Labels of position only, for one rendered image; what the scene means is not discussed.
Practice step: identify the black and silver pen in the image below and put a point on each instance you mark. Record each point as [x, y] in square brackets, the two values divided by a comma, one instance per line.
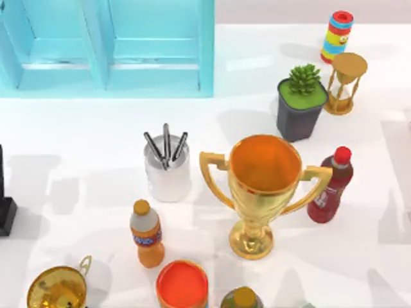
[180, 146]
[166, 141]
[155, 150]

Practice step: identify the white pen holder cup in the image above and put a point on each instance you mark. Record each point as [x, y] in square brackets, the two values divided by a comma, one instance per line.
[168, 183]

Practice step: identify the large gold trophy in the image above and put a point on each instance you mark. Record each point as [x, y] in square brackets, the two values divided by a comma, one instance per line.
[265, 192]

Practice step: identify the orange bottle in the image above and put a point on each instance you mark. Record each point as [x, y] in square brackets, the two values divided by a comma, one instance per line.
[147, 237]

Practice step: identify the grey pot with green plant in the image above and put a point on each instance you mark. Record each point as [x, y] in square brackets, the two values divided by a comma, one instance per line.
[300, 112]

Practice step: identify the light blue rack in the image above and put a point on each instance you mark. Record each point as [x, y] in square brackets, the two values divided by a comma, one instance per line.
[154, 48]

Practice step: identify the red bottle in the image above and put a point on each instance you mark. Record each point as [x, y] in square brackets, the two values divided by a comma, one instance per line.
[329, 192]

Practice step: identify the olive green bottle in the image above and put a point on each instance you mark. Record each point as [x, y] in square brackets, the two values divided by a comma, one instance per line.
[241, 298]

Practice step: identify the golden hourglass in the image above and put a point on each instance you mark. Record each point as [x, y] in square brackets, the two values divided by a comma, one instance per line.
[347, 67]

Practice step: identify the stack of coloured rings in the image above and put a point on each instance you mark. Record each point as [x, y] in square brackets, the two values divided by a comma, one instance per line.
[336, 38]

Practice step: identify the small gold trophy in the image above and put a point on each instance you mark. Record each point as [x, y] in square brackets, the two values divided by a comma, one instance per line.
[56, 287]

